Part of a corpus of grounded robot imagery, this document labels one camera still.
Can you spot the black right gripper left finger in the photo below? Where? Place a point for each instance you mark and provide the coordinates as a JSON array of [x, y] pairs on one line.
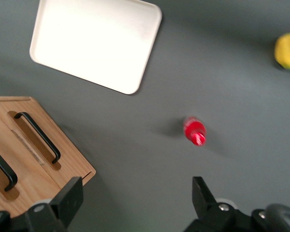
[[70, 200]]

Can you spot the cream rectangular tray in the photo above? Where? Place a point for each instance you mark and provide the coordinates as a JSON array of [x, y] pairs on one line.
[[94, 46]]

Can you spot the yellow lemon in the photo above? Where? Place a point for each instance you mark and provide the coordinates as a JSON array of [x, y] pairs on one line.
[[287, 52]]

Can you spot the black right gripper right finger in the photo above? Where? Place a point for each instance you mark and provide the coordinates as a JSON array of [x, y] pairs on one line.
[[203, 200]]

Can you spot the wooden drawer cabinet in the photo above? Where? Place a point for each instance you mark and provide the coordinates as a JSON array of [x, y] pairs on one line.
[[90, 175]]

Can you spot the small red soda bottle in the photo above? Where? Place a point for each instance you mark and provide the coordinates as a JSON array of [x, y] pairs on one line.
[[193, 128]]

